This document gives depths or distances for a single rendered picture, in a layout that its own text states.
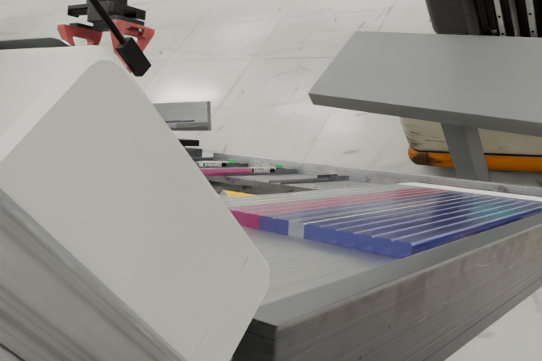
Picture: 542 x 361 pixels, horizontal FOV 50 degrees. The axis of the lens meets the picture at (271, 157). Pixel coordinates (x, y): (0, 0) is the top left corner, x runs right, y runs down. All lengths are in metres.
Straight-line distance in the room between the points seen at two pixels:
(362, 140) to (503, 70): 0.94
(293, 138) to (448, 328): 1.95
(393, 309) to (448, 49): 1.12
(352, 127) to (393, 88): 0.90
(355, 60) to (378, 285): 1.20
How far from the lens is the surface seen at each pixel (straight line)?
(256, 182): 0.86
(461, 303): 0.39
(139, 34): 0.85
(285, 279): 0.32
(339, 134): 2.20
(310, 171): 1.03
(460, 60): 1.34
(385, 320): 0.29
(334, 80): 1.42
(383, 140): 2.10
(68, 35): 0.92
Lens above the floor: 1.41
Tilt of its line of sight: 39 degrees down
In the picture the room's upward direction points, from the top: 31 degrees counter-clockwise
